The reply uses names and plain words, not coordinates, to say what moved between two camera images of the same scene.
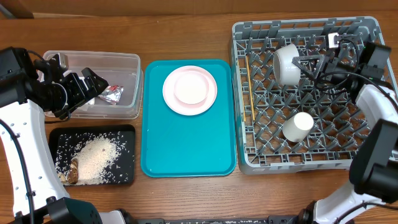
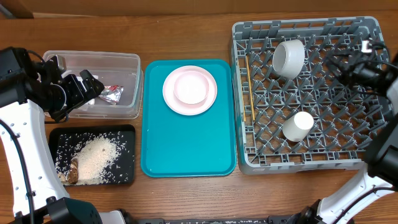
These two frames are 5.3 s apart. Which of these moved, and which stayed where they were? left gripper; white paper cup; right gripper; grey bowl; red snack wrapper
Moved: grey bowl; right gripper
Stayed: left gripper; white paper cup; red snack wrapper
